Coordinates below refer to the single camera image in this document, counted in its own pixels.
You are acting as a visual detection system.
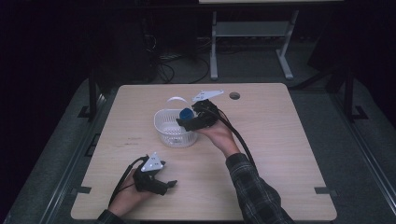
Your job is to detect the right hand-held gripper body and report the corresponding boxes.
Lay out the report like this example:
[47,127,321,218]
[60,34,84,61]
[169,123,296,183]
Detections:
[183,89,225,132]

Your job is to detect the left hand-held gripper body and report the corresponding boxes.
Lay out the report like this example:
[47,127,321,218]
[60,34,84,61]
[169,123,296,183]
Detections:
[132,151,171,197]

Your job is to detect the white bottle with blue cap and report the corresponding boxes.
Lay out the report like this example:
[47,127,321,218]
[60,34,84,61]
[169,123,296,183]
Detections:
[178,107,195,122]

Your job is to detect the white plastic basket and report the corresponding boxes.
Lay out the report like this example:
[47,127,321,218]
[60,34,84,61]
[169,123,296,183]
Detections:
[153,96,201,148]

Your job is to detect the person's right hand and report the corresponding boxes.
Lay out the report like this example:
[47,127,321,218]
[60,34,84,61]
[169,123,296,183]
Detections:
[196,119,241,159]

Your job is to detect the person's left hand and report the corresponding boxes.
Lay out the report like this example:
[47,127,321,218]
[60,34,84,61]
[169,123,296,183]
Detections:
[107,169,157,217]

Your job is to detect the black tape strip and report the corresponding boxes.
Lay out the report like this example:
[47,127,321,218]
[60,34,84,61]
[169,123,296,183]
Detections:
[72,185,92,195]
[313,186,338,198]

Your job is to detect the grey metal stand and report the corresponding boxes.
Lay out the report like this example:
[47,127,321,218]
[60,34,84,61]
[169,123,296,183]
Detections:
[209,8,301,81]

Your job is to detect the left hand-held gripper black cable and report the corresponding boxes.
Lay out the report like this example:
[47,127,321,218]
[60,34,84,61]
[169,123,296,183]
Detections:
[107,155,149,207]

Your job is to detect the hand-held gripper black cable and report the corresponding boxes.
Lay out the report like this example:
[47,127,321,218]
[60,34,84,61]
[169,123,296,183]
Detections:
[204,102,259,172]
[107,155,149,207]

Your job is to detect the right hand-held gripper black cable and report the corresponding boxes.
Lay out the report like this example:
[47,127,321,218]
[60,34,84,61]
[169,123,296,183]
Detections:
[204,102,259,172]

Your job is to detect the black cables on floor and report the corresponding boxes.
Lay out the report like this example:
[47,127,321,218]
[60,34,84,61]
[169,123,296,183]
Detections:
[156,53,212,85]

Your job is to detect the black upright post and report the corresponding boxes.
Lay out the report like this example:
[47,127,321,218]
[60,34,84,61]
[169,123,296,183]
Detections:
[343,66,369,123]
[78,70,99,121]

